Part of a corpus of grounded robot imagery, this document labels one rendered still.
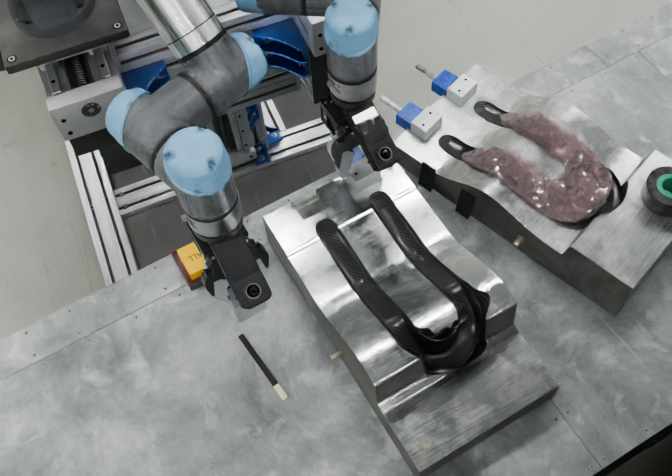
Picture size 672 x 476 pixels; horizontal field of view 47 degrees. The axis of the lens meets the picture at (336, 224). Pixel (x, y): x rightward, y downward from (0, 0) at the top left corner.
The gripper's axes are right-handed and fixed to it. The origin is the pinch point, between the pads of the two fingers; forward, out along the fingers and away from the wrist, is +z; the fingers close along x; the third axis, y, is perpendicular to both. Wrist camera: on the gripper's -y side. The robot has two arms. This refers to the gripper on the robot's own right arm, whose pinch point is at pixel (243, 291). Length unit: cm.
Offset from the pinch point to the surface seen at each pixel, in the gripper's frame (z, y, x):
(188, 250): 11.4, 18.1, 3.7
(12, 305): 95, 79, 51
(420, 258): 7.0, -6.6, -29.1
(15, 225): 95, 105, 42
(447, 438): 9.0, -33.6, -16.2
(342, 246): 6.9, 2.2, -19.0
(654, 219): 4, -22, -65
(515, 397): 9.0, -33.7, -28.8
